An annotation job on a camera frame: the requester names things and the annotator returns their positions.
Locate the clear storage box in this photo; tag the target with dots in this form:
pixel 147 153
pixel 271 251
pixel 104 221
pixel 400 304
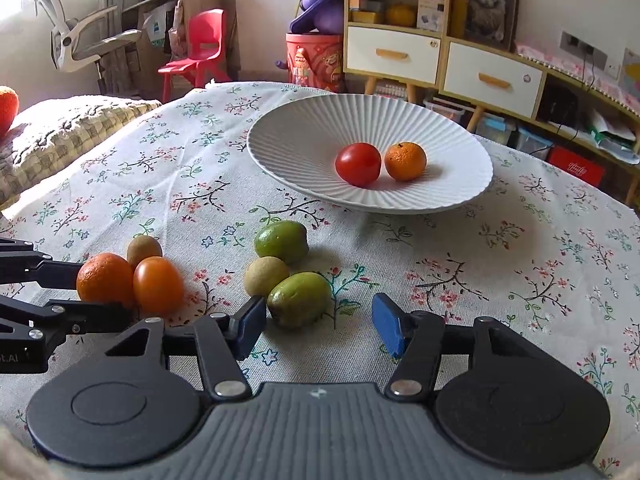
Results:
pixel 492 127
pixel 532 139

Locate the red plastic chair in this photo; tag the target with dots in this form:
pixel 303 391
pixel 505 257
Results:
pixel 199 52

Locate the pile of papers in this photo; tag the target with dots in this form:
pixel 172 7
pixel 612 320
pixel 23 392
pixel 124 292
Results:
pixel 610 135

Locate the framed picture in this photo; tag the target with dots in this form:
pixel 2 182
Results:
pixel 487 5

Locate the red tomato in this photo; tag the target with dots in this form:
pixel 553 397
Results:
pixel 358 164

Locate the orange-red tomato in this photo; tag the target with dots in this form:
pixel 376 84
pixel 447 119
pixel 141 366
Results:
pixel 158 286

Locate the checkered beige cushion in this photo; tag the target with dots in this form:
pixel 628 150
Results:
pixel 65 132

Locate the orange plush toy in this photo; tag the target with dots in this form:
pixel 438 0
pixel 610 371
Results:
pixel 7 107

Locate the green jujube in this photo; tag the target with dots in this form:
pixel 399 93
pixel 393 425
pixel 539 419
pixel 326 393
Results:
pixel 280 241
pixel 299 299

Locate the yellow pumpkin ornament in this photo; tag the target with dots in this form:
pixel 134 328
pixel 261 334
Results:
pixel 400 15

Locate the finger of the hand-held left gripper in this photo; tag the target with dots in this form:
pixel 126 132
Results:
pixel 90 316
pixel 30 270

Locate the small mandarin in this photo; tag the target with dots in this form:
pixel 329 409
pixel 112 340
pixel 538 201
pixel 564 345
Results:
pixel 405 161

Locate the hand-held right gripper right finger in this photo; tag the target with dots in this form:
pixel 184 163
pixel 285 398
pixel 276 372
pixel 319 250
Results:
pixel 388 327

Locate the red box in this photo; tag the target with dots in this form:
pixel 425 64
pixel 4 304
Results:
pixel 575 165

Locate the wall socket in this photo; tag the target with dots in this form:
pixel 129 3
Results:
pixel 582 47

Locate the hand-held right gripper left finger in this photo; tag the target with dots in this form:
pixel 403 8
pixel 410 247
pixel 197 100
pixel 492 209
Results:
pixel 251 327

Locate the orange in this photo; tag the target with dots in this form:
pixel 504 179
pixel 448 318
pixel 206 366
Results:
pixel 104 280

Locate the purple toy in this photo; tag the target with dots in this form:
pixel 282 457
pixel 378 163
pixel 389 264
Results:
pixel 320 10

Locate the red printed bin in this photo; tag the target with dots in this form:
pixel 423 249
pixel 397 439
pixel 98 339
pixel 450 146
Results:
pixel 312 62

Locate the pink lace cloth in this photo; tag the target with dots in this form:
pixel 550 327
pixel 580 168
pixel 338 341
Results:
pixel 575 67

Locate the black device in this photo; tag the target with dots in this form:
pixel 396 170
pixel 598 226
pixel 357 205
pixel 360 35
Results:
pixel 557 105

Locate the yellow box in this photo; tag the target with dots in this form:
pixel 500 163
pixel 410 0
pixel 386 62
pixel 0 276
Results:
pixel 365 16

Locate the brown kiwi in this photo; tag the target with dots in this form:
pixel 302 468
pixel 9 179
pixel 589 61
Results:
pixel 263 275
pixel 145 249

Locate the white ribbed plate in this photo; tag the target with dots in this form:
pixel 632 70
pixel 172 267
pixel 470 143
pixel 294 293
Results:
pixel 300 145

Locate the white carton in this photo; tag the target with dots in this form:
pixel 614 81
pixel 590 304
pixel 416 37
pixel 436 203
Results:
pixel 430 12

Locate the white office chair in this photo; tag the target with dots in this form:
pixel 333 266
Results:
pixel 75 40

